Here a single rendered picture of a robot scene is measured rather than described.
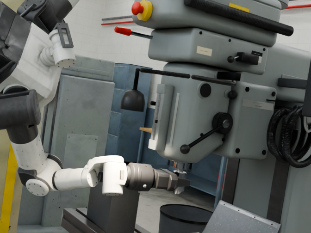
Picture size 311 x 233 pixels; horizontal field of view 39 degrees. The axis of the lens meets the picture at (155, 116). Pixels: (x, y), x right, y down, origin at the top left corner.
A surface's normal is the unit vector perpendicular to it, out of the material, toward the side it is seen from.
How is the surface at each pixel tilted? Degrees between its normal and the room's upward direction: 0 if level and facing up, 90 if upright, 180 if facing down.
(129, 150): 90
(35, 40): 59
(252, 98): 90
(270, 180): 90
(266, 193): 90
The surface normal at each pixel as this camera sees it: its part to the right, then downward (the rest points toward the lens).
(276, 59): 0.57, 0.13
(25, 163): -0.24, 0.65
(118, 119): -0.81, -0.09
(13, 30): 0.75, -0.38
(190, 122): 0.11, 0.07
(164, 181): 0.36, 0.11
